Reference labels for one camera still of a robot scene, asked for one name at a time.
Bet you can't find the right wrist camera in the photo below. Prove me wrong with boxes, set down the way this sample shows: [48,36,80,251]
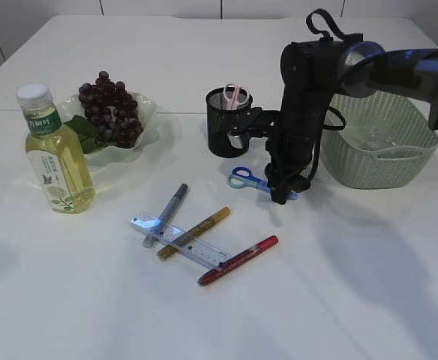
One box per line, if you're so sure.
[228,107,280,149]

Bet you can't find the yellow tea bottle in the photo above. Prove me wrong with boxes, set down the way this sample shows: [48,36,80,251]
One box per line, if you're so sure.
[16,83,95,214]

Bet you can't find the red marker pen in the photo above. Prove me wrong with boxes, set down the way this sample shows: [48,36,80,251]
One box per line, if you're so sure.
[197,235,279,287]

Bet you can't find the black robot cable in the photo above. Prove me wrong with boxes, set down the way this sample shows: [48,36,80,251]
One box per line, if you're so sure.
[293,7,365,191]

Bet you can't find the silver marker pen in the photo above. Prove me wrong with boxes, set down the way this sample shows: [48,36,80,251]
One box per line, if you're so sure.
[142,183,188,248]

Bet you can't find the purple artificial grape bunch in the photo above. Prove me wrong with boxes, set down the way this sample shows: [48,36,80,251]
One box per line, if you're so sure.
[67,70,144,154]

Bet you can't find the pale green woven basket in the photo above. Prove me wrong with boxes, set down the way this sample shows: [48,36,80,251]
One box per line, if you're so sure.
[321,91,438,190]

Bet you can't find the clear plastic ruler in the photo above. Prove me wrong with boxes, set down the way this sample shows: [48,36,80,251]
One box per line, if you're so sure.
[130,207,231,269]

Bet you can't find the blue scissors with cover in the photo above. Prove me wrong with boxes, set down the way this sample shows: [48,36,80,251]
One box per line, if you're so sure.
[226,166,299,202]

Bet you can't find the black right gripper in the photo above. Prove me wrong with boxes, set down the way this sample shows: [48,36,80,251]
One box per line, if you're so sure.
[265,140,311,205]

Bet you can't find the clear plastic sheet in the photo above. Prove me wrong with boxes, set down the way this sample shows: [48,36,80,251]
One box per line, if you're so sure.
[358,125,397,151]

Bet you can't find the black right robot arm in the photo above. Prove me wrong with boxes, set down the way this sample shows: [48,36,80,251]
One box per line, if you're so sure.
[265,41,438,205]

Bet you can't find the pink scissors with purple cover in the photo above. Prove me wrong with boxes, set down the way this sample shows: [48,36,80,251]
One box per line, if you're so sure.
[222,83,250,111]

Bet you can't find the black mesh pen holder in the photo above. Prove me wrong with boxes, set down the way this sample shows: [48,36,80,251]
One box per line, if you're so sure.
[205,87,252,158]

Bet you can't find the pale green wavy glass plate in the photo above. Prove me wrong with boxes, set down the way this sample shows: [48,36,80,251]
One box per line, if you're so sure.
[56,92,157,167]

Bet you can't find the gold marker pen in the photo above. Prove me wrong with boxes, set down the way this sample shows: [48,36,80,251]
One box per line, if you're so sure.
[157,207,230,261]

